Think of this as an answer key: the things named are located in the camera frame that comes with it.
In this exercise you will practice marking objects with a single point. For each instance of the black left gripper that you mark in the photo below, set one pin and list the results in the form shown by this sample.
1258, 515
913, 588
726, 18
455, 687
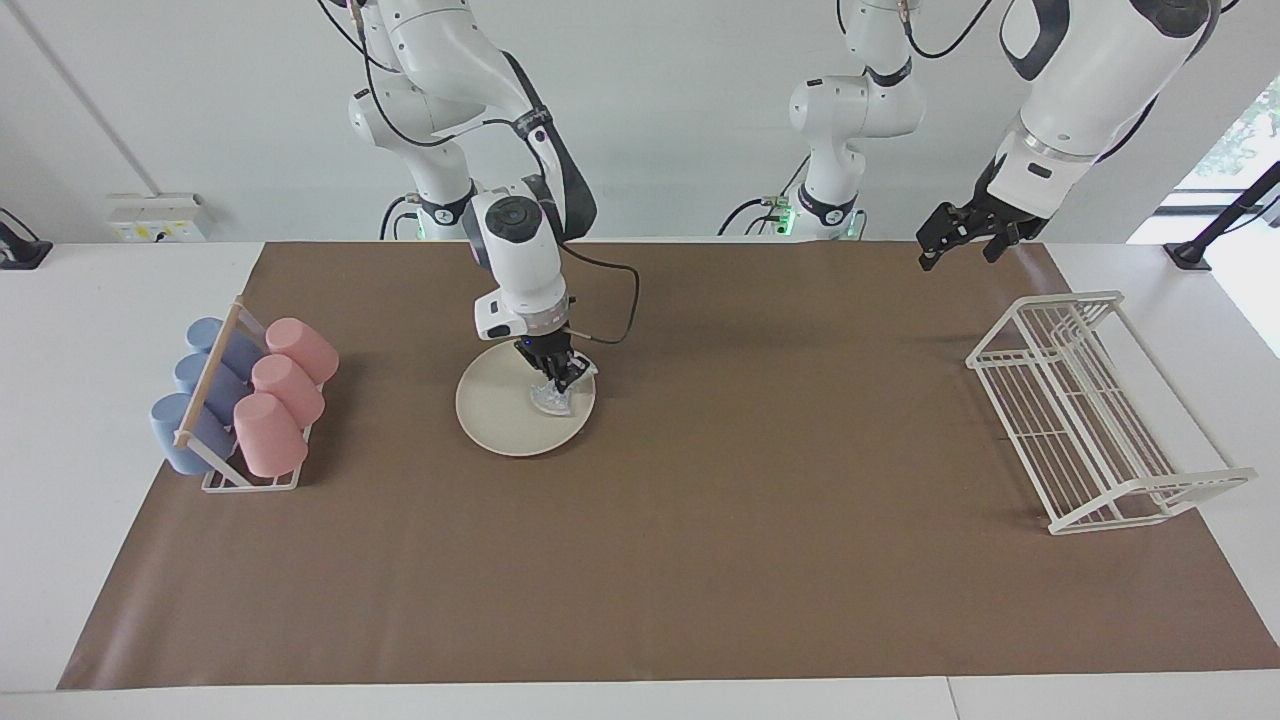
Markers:
990, 210

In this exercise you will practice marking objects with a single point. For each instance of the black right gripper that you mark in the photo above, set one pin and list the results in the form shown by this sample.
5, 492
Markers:
545, 350

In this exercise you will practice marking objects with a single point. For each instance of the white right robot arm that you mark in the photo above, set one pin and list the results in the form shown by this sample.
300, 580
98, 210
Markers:
520, 260

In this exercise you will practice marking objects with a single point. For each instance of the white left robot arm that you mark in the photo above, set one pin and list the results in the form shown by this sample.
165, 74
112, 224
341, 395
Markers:
1080, 100

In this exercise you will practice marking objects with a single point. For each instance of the cream round plate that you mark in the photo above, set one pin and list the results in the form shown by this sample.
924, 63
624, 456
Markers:
500, 405

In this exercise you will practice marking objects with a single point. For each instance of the green lit connector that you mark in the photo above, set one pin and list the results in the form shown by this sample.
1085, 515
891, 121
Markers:
785, 212

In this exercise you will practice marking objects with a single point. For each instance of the brown table mat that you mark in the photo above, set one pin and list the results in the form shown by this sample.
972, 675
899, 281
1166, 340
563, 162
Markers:
700, 560

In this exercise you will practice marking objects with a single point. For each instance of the black angled stand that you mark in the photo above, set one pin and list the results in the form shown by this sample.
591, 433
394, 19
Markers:
1225, 215

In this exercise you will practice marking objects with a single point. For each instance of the pink plastic cup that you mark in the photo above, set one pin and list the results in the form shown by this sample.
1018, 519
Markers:
290, 388
270, 435
303, 348

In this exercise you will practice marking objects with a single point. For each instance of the bright window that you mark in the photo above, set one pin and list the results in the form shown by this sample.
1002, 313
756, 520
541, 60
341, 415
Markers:
1250, 130

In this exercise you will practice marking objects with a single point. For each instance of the cup rack with wooden rod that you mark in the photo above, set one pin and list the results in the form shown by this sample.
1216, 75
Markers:
210, 372

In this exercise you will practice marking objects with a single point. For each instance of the blue plastic cup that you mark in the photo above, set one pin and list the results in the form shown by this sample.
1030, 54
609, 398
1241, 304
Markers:
205, 335
175, 435
195, 375

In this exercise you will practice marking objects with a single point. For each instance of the white wall outlet box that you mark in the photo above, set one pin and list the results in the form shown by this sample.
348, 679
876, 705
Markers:
160, 218

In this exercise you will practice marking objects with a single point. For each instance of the black table clamp mount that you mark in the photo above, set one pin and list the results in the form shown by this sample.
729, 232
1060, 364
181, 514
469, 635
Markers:
22, 250

